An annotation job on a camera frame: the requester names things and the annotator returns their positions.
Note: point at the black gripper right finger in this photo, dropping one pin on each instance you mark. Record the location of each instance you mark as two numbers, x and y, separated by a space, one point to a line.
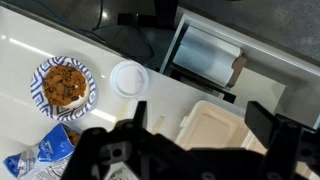
261 122

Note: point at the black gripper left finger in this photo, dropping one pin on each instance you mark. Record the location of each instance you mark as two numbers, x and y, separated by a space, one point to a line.
140 116

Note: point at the blue pretzel crisps packet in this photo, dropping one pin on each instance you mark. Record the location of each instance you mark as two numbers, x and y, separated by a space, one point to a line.
56 145

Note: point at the beige foam clamshell container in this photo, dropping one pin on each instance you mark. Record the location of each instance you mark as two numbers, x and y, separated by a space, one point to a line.
228 150

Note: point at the white plastic lid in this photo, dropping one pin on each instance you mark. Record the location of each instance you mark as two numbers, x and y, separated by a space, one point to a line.
129 79

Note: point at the open white drawer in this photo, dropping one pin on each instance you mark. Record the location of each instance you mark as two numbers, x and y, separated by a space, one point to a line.
301 98

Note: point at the blue patterned paper bowl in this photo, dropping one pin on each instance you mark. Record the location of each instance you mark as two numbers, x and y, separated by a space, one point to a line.
63 88

